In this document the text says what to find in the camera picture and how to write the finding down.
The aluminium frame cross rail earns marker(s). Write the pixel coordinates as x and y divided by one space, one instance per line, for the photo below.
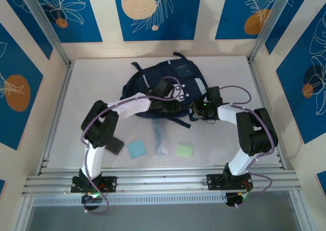
163 182

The blue sticky note pad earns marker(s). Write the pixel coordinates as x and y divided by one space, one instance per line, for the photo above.
137 149

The clear plastic pen bag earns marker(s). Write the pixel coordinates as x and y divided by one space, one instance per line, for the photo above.
160 139

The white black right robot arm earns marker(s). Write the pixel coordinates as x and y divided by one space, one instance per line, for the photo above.
226 112

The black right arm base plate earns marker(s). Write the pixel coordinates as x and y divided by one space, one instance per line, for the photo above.
214 181

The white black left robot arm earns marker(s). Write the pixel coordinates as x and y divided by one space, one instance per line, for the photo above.
130 106

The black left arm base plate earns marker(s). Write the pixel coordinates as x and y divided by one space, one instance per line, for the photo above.
109 184

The light green sticky note pad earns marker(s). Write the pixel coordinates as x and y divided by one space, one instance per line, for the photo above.
184 150

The navy blue backpack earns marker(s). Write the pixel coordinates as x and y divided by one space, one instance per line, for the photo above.
150 74

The aluminium frame leg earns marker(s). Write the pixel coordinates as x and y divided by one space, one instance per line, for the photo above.
300 210
24 213

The aluminium frame post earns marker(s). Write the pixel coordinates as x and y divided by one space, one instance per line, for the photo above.
270 19
48 30

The black pencil case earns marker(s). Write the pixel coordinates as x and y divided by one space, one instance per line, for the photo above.
115 145

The aluminium side rail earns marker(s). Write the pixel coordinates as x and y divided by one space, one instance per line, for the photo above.
65 83
254 73

